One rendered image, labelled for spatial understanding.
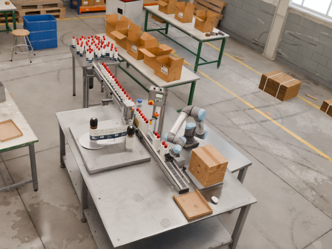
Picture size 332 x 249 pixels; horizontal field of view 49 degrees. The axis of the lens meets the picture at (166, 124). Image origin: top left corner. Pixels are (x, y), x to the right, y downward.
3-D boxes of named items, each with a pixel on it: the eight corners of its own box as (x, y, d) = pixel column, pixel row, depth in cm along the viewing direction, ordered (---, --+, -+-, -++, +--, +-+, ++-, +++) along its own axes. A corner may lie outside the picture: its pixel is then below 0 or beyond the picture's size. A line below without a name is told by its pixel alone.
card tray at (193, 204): (173, 197, 348) (173, 194, 346) (196, 190, 359) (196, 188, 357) (188, 220, 326) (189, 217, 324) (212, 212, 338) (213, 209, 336)
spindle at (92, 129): (88, 138, 397) (88, 116, 382) (96, 137, 401) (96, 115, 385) (90, 143, 391) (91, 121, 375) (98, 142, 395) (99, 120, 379)
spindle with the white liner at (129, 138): (123, 147, 394) (125, 124, 378) (131, 145, 398) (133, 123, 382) (126, 152, 388) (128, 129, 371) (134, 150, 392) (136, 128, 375)
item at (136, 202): (55, 113, 443) (55, 112, 442) (163, 98, 508) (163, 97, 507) (113, 249, 294) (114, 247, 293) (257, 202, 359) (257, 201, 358)
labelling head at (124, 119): (120, 119, 439) (122, 101, 424) (130, 117, 444) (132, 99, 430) (125, 125, 429) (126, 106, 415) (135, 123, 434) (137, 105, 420)
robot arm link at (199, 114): (197, 129, 421) (193, 103, 374) (209, 134, 415) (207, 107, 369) (192, 137, 416) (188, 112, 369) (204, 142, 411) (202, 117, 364)
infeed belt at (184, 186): (120, 106, 469) (120, 104, 467) (126, 105, 473) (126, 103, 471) (180, 193, 353) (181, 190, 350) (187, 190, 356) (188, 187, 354)
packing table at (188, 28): (141, 37, 916) (144, 6, 873) (166, 33, 958) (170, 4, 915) (194, 74, 775) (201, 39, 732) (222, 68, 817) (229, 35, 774)
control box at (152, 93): (149, 100, 404) (150, 85, 394) (164, 103, 403) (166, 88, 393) (147, 104, 396) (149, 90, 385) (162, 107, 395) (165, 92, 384)
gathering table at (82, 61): (70, 94, 643) (69, 44, 592) (103, 89, 671) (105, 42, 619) (82, 115, 592) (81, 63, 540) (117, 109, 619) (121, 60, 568)
